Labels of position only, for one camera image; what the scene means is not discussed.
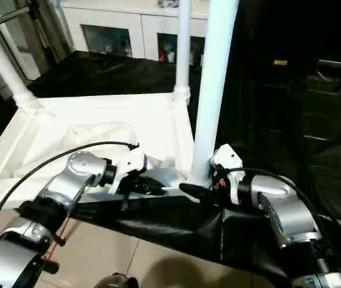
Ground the white plastic table top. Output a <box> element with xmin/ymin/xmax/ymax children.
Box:
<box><xmin>0</xmin><ymin>91</ymin><xmax>210</xmax><ymax>211</ymax></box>

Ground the white plastic table leg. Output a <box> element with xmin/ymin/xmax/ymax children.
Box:
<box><xmin>172</xmin><ymin>0</ymin><xmax>193</xmax><ymax>106</ymax></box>
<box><xmin>190</xmin><ymin>0</ymin><xmax>240</xmax><ymax>188</ymax></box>
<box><xmin>0</xmin><ymin>6</ymin><xmax>38</xmax><ymax>110</ymax></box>

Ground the black work mat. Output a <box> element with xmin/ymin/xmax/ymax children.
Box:
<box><xmin>0</xmin><ymin>49</ymin><xmax>341</xmax><ymax>288</ymax></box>

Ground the white glass-door cabinet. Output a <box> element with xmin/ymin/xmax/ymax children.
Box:
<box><xmin>61</xmin><ymin>0</ymin><xmax>210</xmax><ymax>65</ymax></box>

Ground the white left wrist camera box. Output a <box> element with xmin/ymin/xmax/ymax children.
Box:
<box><xmin>107</xmin><ymin>146</ymin><xmax>148</xmax><ymax>195</ymax></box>

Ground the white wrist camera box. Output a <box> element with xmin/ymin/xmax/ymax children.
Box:
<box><xmin>209</xmin><ymin>144</ymin><xmax>246</xmax><ymax>206</ymax></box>
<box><xmin>107</xmin><ymin>146</ymin><xmax>148</xmax><ymax>195</ymax></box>

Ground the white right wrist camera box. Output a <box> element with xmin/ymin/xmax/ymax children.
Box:
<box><xmin>209</xmin><ymin>144</ymin><xmax>246</xmax><ymax>206</ymax></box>

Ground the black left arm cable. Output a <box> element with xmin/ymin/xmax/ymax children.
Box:
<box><xmin>0</xmin><ymin>142</ymin><xmax>140</xmax><ymax>250</ymax></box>

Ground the black metal table frame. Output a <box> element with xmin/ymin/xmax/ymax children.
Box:
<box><xmin>0</xmin><ymin>231</ymin><xmax>69</xmax><ymax>277</ymax></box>

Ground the grey metal rack frame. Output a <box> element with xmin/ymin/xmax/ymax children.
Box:
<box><xmin>0</xmin><ymin>0</ymin><xmax>69</xmax><ymax>82</ymax></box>

